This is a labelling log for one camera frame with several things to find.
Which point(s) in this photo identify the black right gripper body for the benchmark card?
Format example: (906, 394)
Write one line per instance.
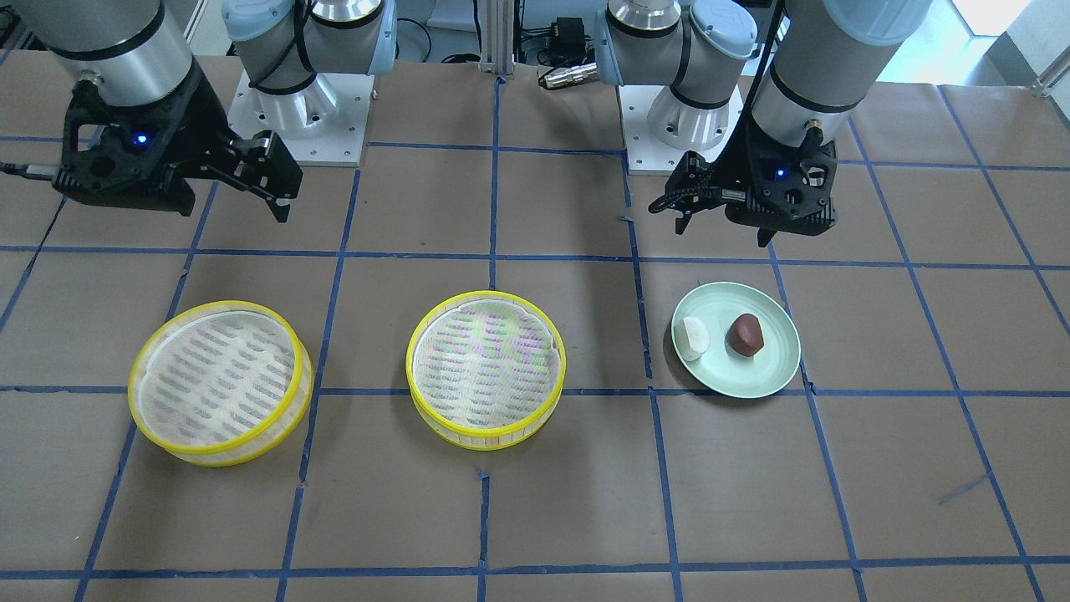
(194, 127)

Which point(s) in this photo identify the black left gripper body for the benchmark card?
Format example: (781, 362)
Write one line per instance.
(729, 176)

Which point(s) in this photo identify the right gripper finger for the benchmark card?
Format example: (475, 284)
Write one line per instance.
(30, 171)
(261, 165)

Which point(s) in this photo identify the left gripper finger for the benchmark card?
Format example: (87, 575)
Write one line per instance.
(765, 236)
(688, 191)

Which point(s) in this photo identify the white bun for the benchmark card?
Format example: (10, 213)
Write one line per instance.
(691, 338)

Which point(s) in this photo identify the yellow steamer basket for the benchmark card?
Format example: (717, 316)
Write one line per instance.
(486, 369)
(221, 384)

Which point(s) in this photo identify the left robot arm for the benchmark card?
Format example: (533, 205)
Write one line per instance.
(821, 69)

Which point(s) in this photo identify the dark red bun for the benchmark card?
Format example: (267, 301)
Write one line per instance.
(745, 336)

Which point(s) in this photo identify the light green plate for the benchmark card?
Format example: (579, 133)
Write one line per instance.
(718, 304)

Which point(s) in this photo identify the silver metal connector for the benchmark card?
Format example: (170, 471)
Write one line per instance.
(562, 77)

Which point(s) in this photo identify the black power adapter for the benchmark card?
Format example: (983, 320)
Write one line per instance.
(566, 39)

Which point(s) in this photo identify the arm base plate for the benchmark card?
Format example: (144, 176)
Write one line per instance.
(644, 142)
(322, 125)

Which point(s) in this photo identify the aluminium frame post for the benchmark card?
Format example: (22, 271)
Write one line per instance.
(497, 31)

